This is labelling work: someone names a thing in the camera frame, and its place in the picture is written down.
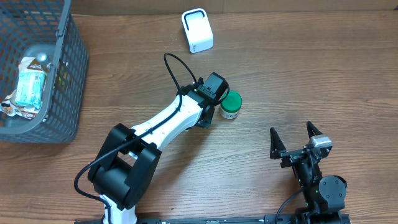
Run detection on brown snack packet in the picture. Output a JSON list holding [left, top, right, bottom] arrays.
[[18, 57, 49, 75]]

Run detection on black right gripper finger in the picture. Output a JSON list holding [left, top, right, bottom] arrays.
[[270, 128, 286, 159], [306, 121, 323, 138]]

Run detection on grey plastic mesh basket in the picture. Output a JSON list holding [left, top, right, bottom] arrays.
[[1, 1, 89, 143]]

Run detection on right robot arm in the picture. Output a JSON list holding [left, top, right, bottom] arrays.
[[270, 121, 351, 223]]

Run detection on colourful snack wrapper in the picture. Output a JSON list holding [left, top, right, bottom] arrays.
[[1, 90, 39, 120]]

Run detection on teal tissue pack in basket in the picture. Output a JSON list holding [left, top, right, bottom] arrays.
[[15, 72, 46, 109]]

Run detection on clear bottle with silver cap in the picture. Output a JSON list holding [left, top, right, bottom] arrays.
[[23, 44, 55, 72]]

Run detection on green lid jar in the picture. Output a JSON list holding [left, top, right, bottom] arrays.
[[220, 91, 243, 119]]

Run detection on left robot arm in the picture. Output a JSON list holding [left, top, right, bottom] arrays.
[[88, 73, 229, 223]]

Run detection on white barcode scanner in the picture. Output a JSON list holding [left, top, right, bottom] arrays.
[[181, 8, 214, 54]]

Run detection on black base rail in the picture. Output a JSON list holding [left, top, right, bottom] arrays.
[[74, 215, 351, 224]]

